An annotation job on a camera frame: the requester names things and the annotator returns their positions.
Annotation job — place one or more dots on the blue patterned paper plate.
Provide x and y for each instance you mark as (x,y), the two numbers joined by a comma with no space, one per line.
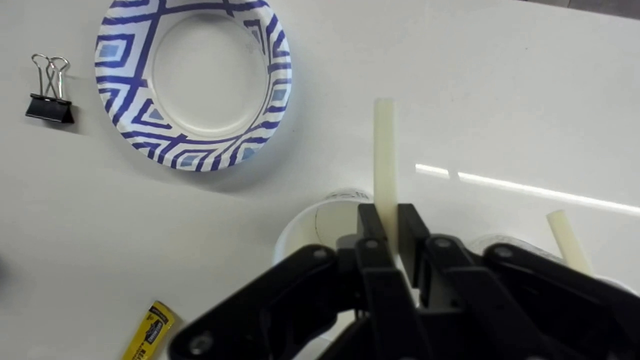
(132,100)

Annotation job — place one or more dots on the yellow sachet packet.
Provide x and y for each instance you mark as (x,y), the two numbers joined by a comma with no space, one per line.
(152,330)

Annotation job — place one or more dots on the black binder clip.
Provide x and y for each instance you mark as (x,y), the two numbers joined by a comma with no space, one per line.
(51,109)

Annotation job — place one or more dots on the slim cream plastic spoon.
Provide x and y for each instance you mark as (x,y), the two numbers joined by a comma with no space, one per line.
(567,240)

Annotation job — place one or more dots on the printed paper cup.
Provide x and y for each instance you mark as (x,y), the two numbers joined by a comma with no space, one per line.
(320,226)

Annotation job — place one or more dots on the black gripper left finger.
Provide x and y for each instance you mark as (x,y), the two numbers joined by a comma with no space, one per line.
(312,306)

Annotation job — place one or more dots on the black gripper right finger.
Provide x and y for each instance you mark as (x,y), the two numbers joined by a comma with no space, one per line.
(520,313)

